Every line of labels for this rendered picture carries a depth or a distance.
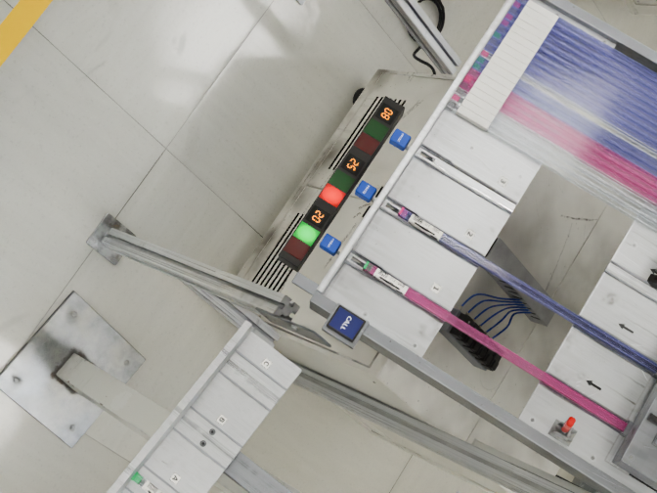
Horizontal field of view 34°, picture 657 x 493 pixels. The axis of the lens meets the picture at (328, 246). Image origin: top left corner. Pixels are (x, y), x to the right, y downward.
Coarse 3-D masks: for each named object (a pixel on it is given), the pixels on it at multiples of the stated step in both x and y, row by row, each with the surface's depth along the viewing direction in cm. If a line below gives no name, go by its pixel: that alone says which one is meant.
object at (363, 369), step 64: (320, 192) 244; (576, 192) 227; (256, 256) 244; (320, 256) 230; (576, 256) 231; (320, 320) 219; (512, 320) 222; (384, 384) 203; (512, 384) 226; (512, 448) 230
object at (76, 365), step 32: (64, 320) 226; (96, 320) 230; (32, 352) 222; (64, 352) 227; (96, 352) 232; (128, 352) 237; (0, 384) 219; (32, 384) 224; (64, 384) 228; (96, 384) 216; (32, 416) 225; (64, 416) 230; (96, 416) 235; (128, 416) 203; (160, 416) 198; (224, 480) 178
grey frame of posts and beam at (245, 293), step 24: (120, 240) 225; (144, 240) 218; (144, 264) 218; (168, 264) 207; (192, 264) 202; (216, 288) 193; (240, 288) 191; (264, 288) 185; (288, 312) 181; (312, 384) 239; (336, 384) 234; (360, 408) 226; (384, 408) 222; (408, 432) 214; (432, 432) 211; (456, 456) 204; (480, 456) 201; (504, 480) 195
